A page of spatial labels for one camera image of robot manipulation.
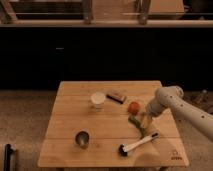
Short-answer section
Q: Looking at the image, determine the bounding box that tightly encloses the metal cup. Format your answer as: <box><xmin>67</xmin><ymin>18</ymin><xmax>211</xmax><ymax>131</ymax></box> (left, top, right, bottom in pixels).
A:
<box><xmin>75</xmin><ymin>131</ymin><xmax>89</xmax><ymax>149</ymax></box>

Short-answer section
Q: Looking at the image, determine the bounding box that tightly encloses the black object on floor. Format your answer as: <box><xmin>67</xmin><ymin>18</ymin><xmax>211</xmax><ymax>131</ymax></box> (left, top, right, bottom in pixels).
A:
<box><xmin>3</xmin><ymin>144</ymin><xmax>14</xmax><ymax>171</ymax></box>

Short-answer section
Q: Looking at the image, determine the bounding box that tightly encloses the white black dish brush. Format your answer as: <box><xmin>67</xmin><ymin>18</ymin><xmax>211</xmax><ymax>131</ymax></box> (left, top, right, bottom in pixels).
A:
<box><xmin>119</xmin><ymin>133</ymin><xmax>158</xmax><ymax>157</ymax></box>

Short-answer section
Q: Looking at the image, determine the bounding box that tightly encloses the black rectangular sponge block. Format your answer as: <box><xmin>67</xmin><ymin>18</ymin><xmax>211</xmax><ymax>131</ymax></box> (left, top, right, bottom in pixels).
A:
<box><xmin>106</xmin><ymin>91</ymin><xmax>126</xmax><ymax>104</ymax></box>

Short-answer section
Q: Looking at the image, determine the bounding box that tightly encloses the red tomato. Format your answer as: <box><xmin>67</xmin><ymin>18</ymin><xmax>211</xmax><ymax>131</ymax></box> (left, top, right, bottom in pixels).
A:
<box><xmin>127</xmin><ymin>101</ymin><xmax>140</xmax><ymax>115</ymax></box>

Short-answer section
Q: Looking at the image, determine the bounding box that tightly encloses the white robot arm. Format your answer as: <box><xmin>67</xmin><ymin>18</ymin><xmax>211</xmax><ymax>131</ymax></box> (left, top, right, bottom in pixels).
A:
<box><xmin>145</xmin><ymin>86</ymin><xmax>213</xmax><ymax>142</ymax></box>

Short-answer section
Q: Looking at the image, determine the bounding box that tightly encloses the wooden table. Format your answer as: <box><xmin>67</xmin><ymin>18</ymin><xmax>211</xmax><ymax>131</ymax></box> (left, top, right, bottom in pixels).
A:
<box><xmin>38</xmin><ymin>81</ymin><xmax>189</xmax><ymax>168</ymax></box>

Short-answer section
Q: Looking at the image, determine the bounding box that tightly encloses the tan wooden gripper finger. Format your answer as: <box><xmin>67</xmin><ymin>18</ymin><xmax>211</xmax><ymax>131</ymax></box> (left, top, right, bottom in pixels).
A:
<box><xmin>141</xmin><ymin>113</ymin><xmax>153</xmax><ymax>129</ymax></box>

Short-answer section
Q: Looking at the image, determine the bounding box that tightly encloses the green chili pepper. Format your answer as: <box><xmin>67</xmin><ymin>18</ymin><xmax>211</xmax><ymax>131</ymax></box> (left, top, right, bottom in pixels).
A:
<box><xmin>128</xmin><ymin>115</ymin><xmax>145</xmax><ymax>138</ymax></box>

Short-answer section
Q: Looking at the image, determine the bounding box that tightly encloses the wooden shelf rail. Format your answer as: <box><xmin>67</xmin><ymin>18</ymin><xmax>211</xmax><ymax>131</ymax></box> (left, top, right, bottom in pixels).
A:
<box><xmin>0</xmin><ymin>0</ymin><xmax>213</xmax><ymax>29</ymax></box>

